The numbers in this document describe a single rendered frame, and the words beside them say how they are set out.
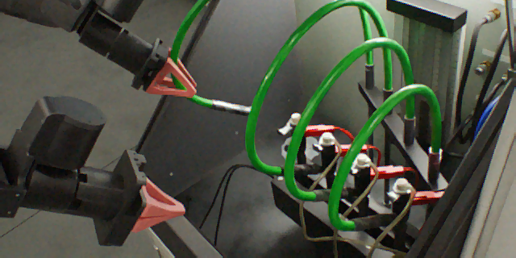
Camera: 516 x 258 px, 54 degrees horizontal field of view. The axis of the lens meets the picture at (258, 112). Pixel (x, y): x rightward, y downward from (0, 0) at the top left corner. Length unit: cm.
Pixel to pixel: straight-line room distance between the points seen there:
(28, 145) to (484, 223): 58
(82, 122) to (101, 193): 10
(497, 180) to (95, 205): 49
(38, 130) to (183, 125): 68
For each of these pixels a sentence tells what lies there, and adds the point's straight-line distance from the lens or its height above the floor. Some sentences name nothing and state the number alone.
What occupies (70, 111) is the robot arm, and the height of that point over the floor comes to 144.
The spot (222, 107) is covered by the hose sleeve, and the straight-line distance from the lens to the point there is 92.
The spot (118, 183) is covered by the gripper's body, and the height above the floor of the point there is 133.
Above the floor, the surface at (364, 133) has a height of 130.
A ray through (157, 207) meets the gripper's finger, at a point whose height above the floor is 129.
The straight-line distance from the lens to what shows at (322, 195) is 79.
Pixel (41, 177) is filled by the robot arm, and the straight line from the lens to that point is 58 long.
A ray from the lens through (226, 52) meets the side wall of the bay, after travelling 118.
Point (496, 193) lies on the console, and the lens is 73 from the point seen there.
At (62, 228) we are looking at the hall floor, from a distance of 258.
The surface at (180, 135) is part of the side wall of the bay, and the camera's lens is 120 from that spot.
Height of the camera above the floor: 173
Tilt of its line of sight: 38 degrees down
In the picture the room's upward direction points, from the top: 11 degrees counter-clockwise
